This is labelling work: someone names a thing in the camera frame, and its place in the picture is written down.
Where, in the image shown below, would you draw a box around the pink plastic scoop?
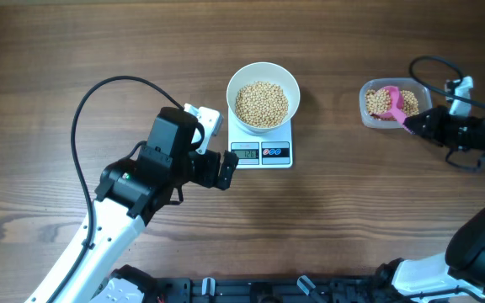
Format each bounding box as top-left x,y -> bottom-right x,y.
377,86 -> 412,133

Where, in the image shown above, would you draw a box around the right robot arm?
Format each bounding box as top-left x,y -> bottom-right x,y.
369,106 -> 485,302

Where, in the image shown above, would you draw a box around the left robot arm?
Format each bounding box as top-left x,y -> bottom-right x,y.
28,104 -> 238,302

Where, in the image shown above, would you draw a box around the white digital kitchen scale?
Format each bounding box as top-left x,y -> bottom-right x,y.
228,111 -> 294,169

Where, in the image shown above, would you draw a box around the soybeans in bowl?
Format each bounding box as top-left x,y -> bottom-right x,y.
235,81 -> 289,128

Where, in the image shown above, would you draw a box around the white bowl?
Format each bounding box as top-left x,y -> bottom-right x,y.
226,62 -> 301,133

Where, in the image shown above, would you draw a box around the clear plastic container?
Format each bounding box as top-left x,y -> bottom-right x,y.
359,77 -> 433,130

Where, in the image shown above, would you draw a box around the soybeans in container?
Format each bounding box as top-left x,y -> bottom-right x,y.
365,88 -> 419,121

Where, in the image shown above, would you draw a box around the left black cable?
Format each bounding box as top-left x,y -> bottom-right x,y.
44,75 -> 184,303

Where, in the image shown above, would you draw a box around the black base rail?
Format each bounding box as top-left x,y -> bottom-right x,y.
144,275 -> 394,303

